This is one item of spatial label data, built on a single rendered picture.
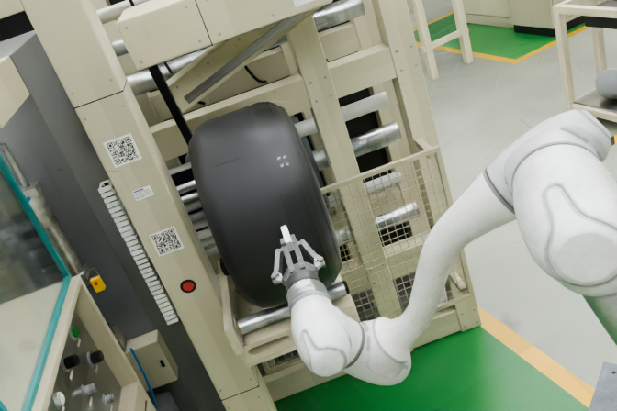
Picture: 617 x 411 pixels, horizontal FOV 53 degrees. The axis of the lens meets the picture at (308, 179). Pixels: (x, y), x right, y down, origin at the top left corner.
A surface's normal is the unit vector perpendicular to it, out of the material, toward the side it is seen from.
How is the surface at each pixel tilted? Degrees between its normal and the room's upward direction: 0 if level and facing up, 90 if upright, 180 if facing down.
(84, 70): 90
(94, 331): 90
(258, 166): 44
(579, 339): 0
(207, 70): 90
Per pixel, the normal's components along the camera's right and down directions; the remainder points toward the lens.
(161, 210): 0.18, 0.39
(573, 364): -0.30, -0.85
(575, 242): -0.14, 0.44
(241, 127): -0.23, -0.72
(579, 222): -0.37, -0.52
